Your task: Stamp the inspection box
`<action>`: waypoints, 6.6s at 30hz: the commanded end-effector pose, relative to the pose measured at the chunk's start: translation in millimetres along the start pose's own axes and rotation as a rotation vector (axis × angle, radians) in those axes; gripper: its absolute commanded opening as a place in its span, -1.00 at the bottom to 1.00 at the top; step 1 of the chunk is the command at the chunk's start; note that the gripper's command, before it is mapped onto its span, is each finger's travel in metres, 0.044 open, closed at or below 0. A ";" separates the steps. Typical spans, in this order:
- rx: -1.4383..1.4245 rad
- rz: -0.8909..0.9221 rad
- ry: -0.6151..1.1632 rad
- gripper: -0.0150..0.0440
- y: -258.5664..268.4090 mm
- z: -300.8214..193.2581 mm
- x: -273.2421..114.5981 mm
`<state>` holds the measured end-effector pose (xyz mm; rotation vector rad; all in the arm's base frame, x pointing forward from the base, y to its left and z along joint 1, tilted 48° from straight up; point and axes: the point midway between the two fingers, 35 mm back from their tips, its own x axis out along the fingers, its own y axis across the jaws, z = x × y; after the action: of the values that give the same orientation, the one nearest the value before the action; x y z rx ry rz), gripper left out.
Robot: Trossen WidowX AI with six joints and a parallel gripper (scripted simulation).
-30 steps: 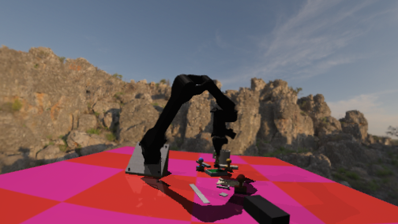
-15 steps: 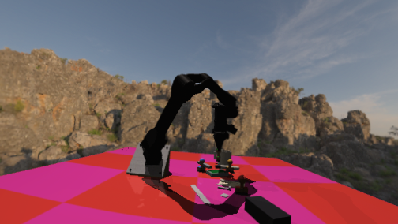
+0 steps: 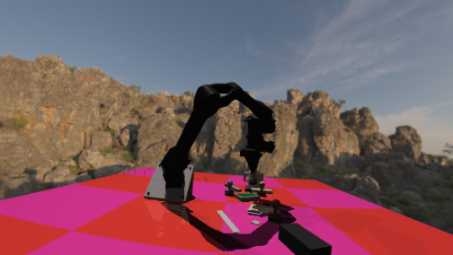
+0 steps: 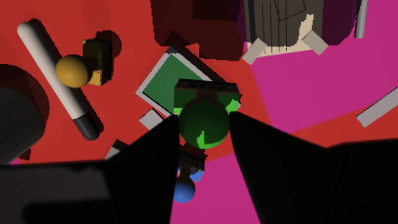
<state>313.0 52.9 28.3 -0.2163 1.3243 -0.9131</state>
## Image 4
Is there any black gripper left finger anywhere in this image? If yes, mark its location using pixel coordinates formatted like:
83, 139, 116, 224
0, 115, 180, 224

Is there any beige inspection card taped down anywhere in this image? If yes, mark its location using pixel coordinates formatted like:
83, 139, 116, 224
242, 0, 328, 65

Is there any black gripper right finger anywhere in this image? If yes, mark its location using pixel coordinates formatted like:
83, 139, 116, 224
229, 111, 398, 224

